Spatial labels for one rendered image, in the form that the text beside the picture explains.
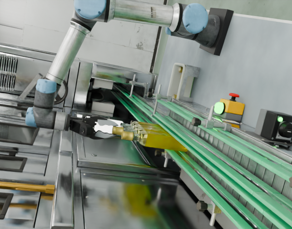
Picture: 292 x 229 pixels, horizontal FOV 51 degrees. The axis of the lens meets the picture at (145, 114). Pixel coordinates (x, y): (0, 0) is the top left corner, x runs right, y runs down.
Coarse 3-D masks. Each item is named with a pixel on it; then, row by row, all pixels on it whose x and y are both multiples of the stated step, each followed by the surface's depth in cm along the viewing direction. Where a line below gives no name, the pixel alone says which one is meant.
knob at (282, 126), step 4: (284, 124) 86; (288, 124) 85; (280, 128) 86; (284, 128) 85; (288, 128) 85; (280, 132) 86; (284, 132) 85; (288, 132) 84; (284, 136) 86; (288, 136) 86
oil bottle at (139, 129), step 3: (138, 129) 130; (141, 129) 129; (144, 129) 129; (147, 129) 129; (150, 129) 130; (153, 129) 132; (156, 129) 133; (159, 129) 134; (162, 129) 135; (138, 132) 129; (159, 132) 130; (162, 132) 131; (165, 132) 132
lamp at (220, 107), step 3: (219, 102) 116; (222, 102) 117; (216, 105) 116; (219, 105) 115; (222, 105) 115; (216, 108) 116; (219, 108) 115; (222, 108) 115; (216, 111) 116; (219, 111) 115; (222, 111) 115
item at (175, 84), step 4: (176, 64) 170; (180, 64) 164; (184, 64) 160; (176, 68) 174; (184, 68) 159; (172, 72) 174; (176, 72) 175; (184, 72) 160; (172, 76) 175; (176, 76) 175; (180, 76) 175; (172, 80) 175; (176, 80) 176; (180, 80) 160; (172, 84) 176; (176, 84) 176; (180, 84) 160; (168, 88) 176; (172, 88) 176; (176, 88) 176; (180, 88) 160; (168, 92) 176; (172, 92) 176; (176, 92) 177; (172, 96) 177
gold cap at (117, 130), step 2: (114, 126) 128; (112, 128) 129; (114, 128) 127; (116, 128) 127; (118, 128) 128; (120, 128) 128; (122, 128) 128; (112, 130) 128; (114, 130) 127; (116, 130) 127; (118, 130) 127; (120, 130) 128; (122, 130) 128; (112, 132) 128; (114, 132) 127; (116, 132) 127; (118, 132) 127; (120, 132) 128; (118, 134) 128; (120, 134) 128
